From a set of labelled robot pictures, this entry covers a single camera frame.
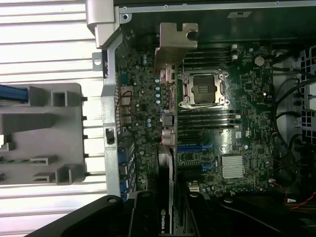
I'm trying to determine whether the silver chipset heatsink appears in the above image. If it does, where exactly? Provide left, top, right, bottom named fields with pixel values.
left=221, top=155, right=245, bottom=178

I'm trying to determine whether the blue expansion slot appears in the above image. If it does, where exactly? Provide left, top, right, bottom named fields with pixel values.
left=177, top=145, right=213, bottom=152

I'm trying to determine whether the black expansion slot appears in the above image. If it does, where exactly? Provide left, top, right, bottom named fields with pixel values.
left=177, top=134, right=202, bottom=143

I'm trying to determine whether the black RAM slot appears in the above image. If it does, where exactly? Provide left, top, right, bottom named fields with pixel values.
left=197, top=45, right=239, bottom=52
left=184, top=50, right=239, bottom=57
left=177, top=115, right=241, bottom=121
left=177, top=124, right=241, bottom=131
left=184, top=56, right=239, bottom=63
left=177, top=110, right=241, bottom=116
left=184, top=61, right=239, bottom=69
left=177, top=119, right=241, bottom=126

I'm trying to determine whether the green motherboard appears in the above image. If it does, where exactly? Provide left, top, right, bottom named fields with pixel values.
left=118, top=24, right=275, bottom=198

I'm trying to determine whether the grey parts rack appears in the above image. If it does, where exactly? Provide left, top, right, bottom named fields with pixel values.
left=0, top=82, right=86, bottom=186

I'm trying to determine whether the open grey PC case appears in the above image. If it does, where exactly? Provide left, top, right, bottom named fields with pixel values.
left=85, top=0, right=316, bottom=237

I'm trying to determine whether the metal CPU socket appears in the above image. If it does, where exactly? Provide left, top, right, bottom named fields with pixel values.
left=177, top=70, right=229, bottom=108

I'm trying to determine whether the green RAM stick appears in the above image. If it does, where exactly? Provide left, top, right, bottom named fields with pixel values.
left=0, top=159, right=33, bottom=165

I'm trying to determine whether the hard disk in blue caddy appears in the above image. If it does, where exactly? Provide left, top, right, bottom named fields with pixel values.
left=0, top=83, right=30, bottom=104

